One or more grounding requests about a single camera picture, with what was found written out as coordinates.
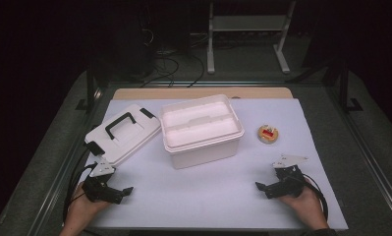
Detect person's left hand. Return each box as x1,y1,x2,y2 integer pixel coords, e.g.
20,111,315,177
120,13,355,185
65,182,111,228

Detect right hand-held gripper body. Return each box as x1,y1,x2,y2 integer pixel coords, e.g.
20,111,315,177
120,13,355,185
264,153,308,200

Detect person's right hand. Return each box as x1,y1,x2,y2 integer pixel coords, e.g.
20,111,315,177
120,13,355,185
277,188,330,231

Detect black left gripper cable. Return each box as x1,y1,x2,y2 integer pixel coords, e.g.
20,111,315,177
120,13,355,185
62,162,98,225

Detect white table mat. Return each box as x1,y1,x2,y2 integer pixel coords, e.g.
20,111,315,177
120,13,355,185
84,97,349,231

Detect white lid with black handle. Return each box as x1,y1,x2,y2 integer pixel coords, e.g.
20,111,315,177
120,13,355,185
84,103,162,168

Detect metal frame rail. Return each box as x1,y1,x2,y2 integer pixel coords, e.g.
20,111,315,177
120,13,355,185
325,87,392,227
109,80,327,89
26,88,103,236

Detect white plastic storage box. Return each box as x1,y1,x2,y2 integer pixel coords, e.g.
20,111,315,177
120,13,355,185
159,93,246,170

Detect black floor cables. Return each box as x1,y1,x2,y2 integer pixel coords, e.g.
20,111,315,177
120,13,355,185
138,29,207,89

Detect light wooden board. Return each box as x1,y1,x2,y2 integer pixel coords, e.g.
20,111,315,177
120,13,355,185
112,87,295,100

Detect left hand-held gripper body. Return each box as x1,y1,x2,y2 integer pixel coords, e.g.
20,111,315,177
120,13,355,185
82,159,126,205

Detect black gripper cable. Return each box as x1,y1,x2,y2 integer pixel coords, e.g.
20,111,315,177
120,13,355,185
62,162,98,225
300,172,329,221

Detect white metal stand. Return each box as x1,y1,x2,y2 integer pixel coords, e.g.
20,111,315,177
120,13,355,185
206,0,298,75

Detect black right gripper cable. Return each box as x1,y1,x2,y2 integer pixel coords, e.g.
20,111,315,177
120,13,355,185
300,172,329,221

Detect black frame post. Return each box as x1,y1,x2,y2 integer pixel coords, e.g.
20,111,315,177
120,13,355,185
75,60,101,113
334,60,364,114

